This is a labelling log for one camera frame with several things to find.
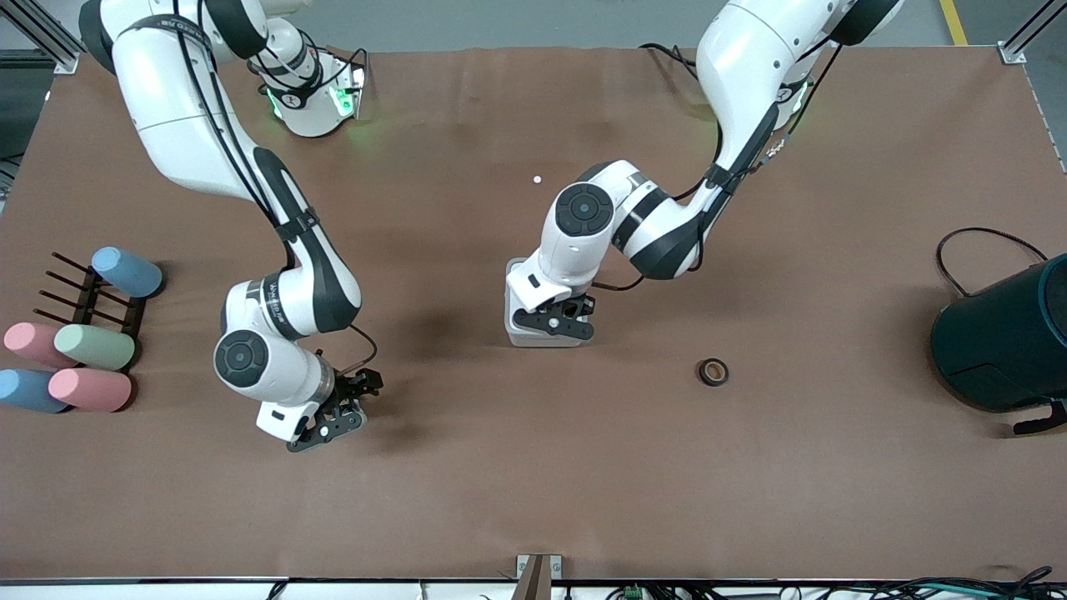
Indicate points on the blue cup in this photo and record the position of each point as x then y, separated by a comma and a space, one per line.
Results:
25, 390
125, 272

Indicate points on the pink cup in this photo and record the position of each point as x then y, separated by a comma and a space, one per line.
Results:
29, 342
90, 389

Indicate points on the black cup rack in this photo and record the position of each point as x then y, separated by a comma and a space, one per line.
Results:
87, 300

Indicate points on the brown wooden strip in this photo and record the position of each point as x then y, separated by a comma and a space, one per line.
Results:
533, 585

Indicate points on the grey metal bracket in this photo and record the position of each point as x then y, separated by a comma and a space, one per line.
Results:
556, 568

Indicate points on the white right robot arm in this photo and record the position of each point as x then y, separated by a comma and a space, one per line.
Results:
183, 108

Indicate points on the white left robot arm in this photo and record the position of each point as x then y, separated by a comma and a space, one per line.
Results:
750, 75

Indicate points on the brown table cover sheet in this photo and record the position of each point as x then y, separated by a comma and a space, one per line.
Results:
500, 467

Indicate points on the dark teal cylindrical appliance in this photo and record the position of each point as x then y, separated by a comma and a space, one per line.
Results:
1000, 350

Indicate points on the black tape roll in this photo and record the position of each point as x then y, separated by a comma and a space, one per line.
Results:
702, 372

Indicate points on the green cup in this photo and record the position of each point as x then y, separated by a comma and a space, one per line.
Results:
93, 347

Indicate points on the small white trash bin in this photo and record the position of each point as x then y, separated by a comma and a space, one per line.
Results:
523, 337

